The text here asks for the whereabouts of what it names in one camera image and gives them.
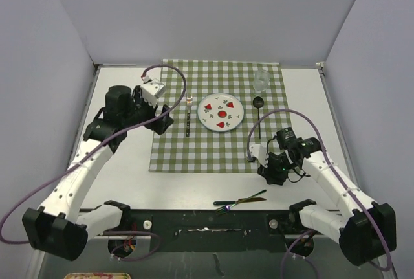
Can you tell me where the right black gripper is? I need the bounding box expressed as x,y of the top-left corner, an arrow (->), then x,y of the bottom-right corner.
258,151 -> 296,184

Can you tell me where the green handled knife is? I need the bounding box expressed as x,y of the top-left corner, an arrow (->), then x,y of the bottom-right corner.
213,197 -> 266,206

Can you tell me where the silver fork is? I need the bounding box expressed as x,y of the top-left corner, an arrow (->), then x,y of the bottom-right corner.
186,94 -> 193,137

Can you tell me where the green white checkered tablecloth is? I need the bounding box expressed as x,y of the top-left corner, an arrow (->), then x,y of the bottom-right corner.
149,59 -> 291,173

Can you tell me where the white plate with strawberries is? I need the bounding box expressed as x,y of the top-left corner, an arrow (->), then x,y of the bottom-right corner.
197,93 -> 245,133

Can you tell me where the black spoon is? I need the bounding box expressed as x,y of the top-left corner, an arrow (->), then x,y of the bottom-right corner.
252,96 -> 265,140

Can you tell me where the clear drinking glass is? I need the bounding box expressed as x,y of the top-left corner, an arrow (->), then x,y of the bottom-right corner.
253,70 -> 270,95

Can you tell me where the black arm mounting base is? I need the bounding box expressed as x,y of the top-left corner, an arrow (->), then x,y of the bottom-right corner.
93,209 -> 326,259

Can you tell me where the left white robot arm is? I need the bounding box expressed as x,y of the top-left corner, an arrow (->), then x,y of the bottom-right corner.
22,80 -> 173,261

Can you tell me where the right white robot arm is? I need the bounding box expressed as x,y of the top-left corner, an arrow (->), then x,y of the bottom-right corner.
249,127 -> 397,266

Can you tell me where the iridescent rainbow fork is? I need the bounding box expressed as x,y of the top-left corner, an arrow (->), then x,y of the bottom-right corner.
213,189 -> 267,215

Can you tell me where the yellow rimmed tray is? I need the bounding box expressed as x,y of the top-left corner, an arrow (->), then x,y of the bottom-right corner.
64,272 -> 131,279

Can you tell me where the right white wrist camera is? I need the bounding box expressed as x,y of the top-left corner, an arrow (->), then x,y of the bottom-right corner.
247,144 -> 269,168

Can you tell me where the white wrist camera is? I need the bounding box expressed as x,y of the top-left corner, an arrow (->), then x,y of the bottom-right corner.
140,75 -> 166,107
247,144 -> 269,168

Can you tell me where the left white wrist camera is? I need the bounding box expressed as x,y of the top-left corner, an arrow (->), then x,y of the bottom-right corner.
140,75 -> 166,107

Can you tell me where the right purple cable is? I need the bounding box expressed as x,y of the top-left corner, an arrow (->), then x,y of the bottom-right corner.
246,108 -> 399,279

